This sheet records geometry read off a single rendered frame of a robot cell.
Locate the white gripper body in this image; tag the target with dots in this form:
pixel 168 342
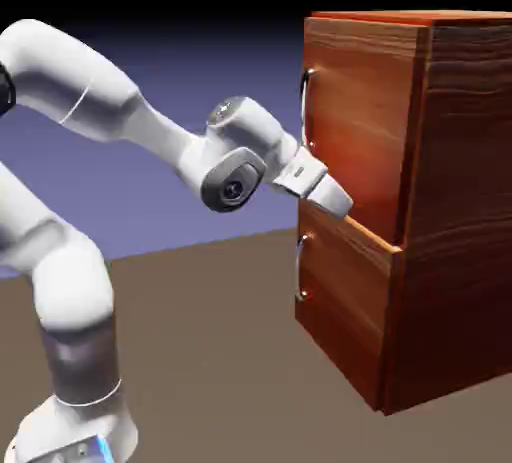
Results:
pixel 332 195

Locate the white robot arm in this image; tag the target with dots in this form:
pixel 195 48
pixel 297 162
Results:
pixel 100 91

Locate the tall wooden cabinet door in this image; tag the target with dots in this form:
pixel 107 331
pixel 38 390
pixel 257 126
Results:
pixel 360 111

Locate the short wooden cabinet door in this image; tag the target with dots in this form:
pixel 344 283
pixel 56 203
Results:
pixel 344 291

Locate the reddish wooden cabinet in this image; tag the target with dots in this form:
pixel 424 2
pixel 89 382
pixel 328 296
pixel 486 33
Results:
pixel 460 191

